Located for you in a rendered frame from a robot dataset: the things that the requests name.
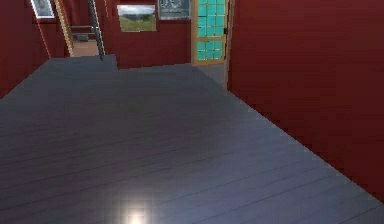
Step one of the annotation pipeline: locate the green landscape framed picture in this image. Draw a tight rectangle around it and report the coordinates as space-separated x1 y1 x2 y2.
116 3 158 34

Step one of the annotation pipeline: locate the dark grey framed picture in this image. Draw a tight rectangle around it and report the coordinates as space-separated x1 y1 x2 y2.
157 0 192 21

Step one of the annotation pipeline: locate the wooden door with teal panes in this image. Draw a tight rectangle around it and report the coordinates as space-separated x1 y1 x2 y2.
190 0 231 67

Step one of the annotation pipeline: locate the white framed picture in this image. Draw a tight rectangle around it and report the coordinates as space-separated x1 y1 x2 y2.
29 0 56 20

